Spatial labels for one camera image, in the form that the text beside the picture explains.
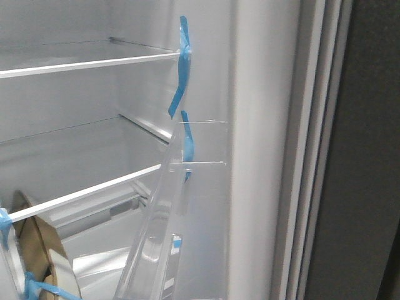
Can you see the blue tape on shelf left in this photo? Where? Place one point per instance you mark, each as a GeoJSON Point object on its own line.
{"type": "Point", "coordinates": [6, 223]}

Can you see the middle blue tape strip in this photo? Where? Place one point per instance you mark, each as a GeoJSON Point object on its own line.
{"type": "Point", "coordinates": [189, 148]}

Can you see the lower glass fridge shelf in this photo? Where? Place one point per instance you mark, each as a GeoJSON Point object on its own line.
{"type": "Point", "coordinates": [50, 165]}

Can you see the upper glass fridge shelf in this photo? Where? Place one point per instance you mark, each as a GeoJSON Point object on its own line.
{"type": "Point", "coordinates": [17, 61]}

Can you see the small blue tape piece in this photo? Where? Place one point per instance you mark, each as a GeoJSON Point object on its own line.
{"type": "Point", "coordinates": [176, 241]}

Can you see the clear plastic door bin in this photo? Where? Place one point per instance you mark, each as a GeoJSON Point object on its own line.
{"type": "Point", "coordinates": [191, 200]}

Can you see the blue tape on roll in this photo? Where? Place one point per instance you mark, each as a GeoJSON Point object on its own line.
{"type": "Point", "coordinates": [32, 289]}

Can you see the dark grey fridge door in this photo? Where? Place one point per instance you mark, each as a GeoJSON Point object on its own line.
{"type": "Point", "coordinates": [315, 150]}

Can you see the blue tape strip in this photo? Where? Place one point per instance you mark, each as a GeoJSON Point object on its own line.
{"type": "Point", "coordinates": [183, 67]}
{"type": "Point", "coordinates": [189, 148]}

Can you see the glass fridge shelf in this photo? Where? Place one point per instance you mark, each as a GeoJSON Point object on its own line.
{"type": "Point", "coordinates": [50, 165]}
{"type": "Point", "coordinates": [17, 61]}

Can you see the upper blue tape strip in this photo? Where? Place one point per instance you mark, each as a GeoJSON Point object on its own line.
{"type": "Point", "coordinates": [183, 67]}

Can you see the white fridge interior body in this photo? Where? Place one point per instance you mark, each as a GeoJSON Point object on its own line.
{"type": "Point", "coordinates": [98, 225]}

